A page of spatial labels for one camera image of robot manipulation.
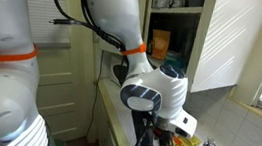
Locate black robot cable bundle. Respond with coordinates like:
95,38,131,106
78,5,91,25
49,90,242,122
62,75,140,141
29,0,194,146

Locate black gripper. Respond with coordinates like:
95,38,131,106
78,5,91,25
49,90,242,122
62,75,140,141
141,124,179,146

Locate grey window blind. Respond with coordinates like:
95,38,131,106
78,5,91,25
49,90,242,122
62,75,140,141
16,0,77,52

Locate orange handled utensil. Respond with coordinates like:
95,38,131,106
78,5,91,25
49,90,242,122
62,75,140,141
172,136,185,146

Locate cream cabinet door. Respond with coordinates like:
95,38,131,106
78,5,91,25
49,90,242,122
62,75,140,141
190,0,262,102

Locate cream wall cabinet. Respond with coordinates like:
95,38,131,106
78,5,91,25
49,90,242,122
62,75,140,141
135,0,219,95

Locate cream base cabinet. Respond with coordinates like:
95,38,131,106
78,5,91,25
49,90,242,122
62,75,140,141
89,90,136,146

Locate cream panelled door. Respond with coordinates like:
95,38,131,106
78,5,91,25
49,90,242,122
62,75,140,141
24,40,106,146

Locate teal bowl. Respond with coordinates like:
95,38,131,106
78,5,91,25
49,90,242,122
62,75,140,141
164,50,189,72

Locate black hanging power cord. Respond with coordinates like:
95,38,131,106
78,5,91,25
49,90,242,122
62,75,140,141
84,48,107,141

